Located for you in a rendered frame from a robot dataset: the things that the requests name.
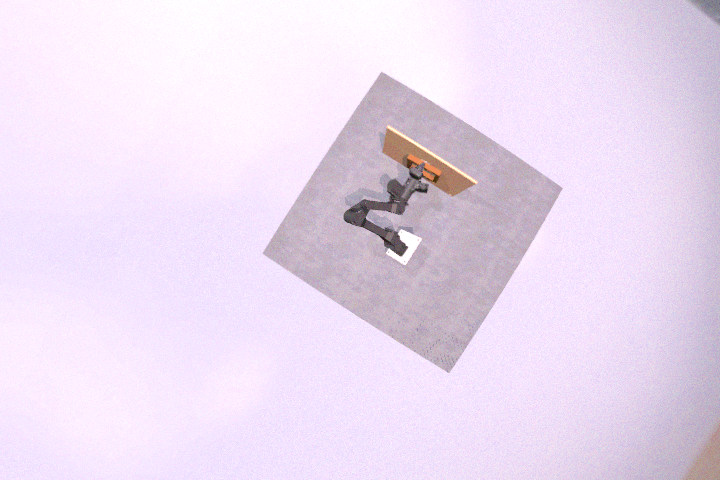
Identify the brown flat board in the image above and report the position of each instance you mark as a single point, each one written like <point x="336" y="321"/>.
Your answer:
<point x="398" y="146"/>

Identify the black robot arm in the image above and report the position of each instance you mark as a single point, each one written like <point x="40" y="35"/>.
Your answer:
<point x="399" y="193"/>

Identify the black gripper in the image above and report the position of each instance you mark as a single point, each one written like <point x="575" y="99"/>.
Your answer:
<point x="415" y="174"/>

